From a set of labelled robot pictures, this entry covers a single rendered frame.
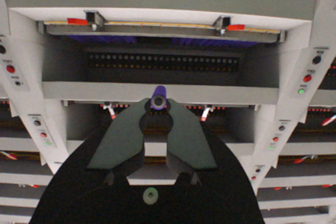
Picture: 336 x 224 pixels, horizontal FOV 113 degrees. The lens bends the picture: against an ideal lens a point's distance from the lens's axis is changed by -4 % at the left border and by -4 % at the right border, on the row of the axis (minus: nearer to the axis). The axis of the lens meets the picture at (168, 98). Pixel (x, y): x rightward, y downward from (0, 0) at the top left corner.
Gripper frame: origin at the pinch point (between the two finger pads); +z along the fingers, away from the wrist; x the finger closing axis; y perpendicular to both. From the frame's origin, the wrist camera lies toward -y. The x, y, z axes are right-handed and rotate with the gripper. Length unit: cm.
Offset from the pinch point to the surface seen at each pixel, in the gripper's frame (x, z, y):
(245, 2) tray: 15.9, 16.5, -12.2
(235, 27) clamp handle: 12.1, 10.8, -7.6
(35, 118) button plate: -34.5, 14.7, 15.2
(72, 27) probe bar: -20.8, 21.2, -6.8
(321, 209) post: 101, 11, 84
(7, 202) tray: -73, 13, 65
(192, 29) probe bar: 7.1, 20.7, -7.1
